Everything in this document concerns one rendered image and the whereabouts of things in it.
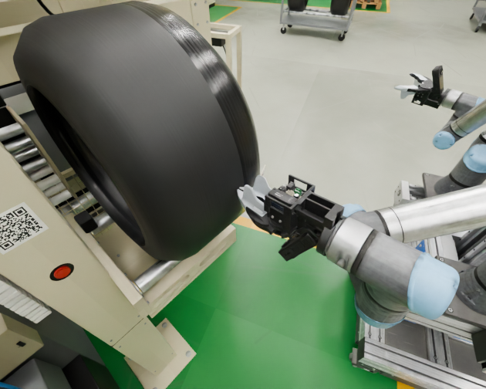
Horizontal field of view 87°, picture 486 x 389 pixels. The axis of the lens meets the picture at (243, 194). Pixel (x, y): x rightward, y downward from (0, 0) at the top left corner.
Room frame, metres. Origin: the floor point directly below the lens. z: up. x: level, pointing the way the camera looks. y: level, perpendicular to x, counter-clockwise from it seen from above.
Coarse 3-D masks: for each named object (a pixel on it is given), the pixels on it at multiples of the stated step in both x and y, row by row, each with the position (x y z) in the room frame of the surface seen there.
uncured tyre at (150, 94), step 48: (48, 48) 0.42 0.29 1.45; (96, 48) 0.41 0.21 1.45; (144, 48) 0.44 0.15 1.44; (192, 48) 0.48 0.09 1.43; (48, 96) 0.39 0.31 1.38; (96, 96) 0.35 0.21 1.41; (144, 96) 0.36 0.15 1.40; (192, 96) 0.40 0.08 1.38; (240, 96) 0.46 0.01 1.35; (96, 144) 0.32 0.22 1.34; (144, 144) 0.31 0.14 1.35; (192, 144) 0.34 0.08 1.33; (240, 144) 0.40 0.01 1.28; (96, 192) 0.52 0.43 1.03; (144, 192) 0.28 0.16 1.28; (192, 192) 0.30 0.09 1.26; (144, 240) 0.36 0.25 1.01; (192, 240) 0.28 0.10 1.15
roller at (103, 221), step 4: (104, 212) 0.53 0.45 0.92; (100, 216) 0.51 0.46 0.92; (104, 216) 0.51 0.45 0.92; (108, 216) 0.51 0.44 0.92; (96, 220) 0.50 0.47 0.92; (100, 220) 0.50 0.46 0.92; (104, 220) 0.50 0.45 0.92; (108, 220) 0.50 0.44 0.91; (112, 220) 0.51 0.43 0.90; (100, 224) 0.49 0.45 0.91; (104, 224) 0.49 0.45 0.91; (108, 224) 0.50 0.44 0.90; (96, 228) 0.47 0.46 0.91; (100, 228) 0.48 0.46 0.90; (96, 232) 0.47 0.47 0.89
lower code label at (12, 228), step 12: (24, 204) 0.28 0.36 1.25; (0, 216) 0.25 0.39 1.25; (12, 216) 0.26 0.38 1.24; (24, 216) 0.27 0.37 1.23; (36, 216) 0.28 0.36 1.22; (0, 228) 0.24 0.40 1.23; (12, 228) 0.25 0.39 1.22; (24, 228) 0.26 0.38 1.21; (36, 228) 0.27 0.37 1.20; (0, 240) 0.23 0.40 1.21; (12, 240) 0.24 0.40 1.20; (24, 240) 0.25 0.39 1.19
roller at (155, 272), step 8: (160, 264) 0.34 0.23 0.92; (168, 264) 0.35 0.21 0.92; (176, 264) 0.35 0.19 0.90; (144, 272) 0.32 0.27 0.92; (152, 272) 0.32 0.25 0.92; (160, 272) 0.32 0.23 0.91; (136, 280) 0.30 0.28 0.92; (144, 280) 0.30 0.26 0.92; (152, 280) 0.30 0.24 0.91; (144, 288) 0.28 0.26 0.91
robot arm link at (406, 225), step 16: (464, 192) 0.32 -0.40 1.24; (480, 192) 0.31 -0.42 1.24; (352, 208) 0.33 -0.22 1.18; (384, 208) 0.32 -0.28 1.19; (400, 208) 0.31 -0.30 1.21; (416, 208) 0.30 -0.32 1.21; (432, 208) 0.30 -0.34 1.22; (448, 208) 0.29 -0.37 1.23; (464, 208) 0.29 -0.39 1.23; (480, 208) 0.28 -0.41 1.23; (368, 224) 0.29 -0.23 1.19; (384, 224) 0.28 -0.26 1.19; (400, 224) 0.28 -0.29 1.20; (416, 224) 0.27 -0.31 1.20; (432, 224) 0.27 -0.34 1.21; (448, 224) 0.27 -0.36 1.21; (464, 224) 0.27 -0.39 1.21; (480, 224) 0.27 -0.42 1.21; (400, 240) 0.26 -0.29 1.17; (416, 240) 0.26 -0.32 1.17
